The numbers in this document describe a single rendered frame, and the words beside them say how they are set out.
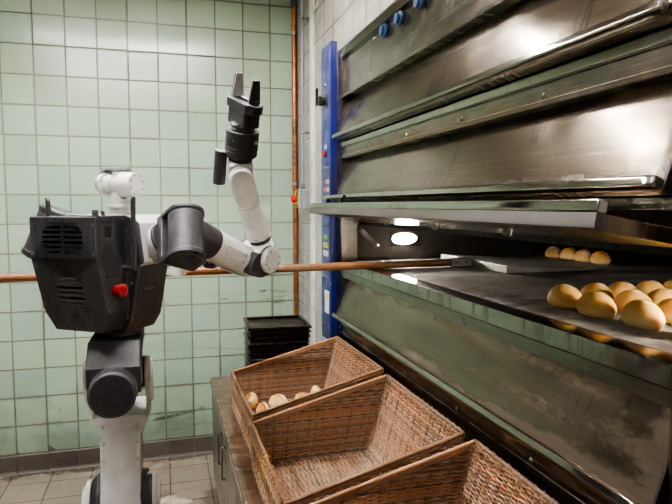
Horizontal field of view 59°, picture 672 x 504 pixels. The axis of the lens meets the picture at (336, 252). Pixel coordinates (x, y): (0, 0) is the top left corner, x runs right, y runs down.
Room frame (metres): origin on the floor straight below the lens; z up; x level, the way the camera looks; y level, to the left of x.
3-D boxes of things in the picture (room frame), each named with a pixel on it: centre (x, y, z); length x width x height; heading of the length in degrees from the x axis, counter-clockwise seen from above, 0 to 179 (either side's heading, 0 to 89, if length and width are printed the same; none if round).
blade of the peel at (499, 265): (2.46, -0.72, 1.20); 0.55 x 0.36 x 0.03; 15
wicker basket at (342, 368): (2.26, 0.14, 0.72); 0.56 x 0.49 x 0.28; 17
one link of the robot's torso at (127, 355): (1.53, 0.57, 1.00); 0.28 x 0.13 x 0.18; 15
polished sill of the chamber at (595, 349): (1.78, -0.30, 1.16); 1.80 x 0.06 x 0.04; 16
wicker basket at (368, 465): (1.67, -0.03, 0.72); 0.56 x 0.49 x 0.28; 16
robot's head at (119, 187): (1.61, 0.58, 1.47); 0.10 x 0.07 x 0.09; 71
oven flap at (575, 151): (1.78, -0.28, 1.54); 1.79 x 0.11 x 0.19; 16
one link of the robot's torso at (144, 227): (1.56, 0.60, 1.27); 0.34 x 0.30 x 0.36; 71
